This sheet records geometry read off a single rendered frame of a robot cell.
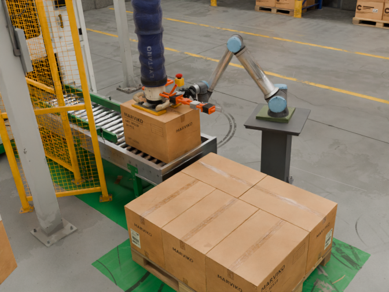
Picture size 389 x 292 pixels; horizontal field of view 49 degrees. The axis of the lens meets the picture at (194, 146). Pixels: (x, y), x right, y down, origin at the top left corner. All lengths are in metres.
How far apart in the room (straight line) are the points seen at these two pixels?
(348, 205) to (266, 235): 1.44
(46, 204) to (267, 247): 1.92
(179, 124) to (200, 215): 0.87
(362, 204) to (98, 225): 2.41
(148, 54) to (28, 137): 1.13
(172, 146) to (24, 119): 1.18
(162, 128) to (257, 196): 0.94
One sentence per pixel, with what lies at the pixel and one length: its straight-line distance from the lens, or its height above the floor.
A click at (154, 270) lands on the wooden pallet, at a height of 0.02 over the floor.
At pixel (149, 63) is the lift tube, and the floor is 1.37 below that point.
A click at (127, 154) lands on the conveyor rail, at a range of 3.74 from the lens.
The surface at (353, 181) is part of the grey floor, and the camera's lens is 4.50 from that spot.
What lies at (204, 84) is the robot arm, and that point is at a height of 1.11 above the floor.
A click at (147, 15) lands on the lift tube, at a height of 1.74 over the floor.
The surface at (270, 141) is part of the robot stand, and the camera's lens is 3.93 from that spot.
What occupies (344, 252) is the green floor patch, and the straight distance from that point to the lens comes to 3.66.
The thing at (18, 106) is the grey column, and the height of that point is 1.23.
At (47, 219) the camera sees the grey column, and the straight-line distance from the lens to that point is 3.87.
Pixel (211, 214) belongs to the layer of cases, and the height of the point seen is 0.54.
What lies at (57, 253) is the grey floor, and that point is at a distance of 3.80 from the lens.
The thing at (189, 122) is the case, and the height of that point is 0.85.
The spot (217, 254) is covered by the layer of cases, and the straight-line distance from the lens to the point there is 2.75.
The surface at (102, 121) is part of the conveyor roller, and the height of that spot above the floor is 0.55.
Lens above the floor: 2.44
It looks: 29 degrees down
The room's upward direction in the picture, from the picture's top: 3 degrees counter-clockwise
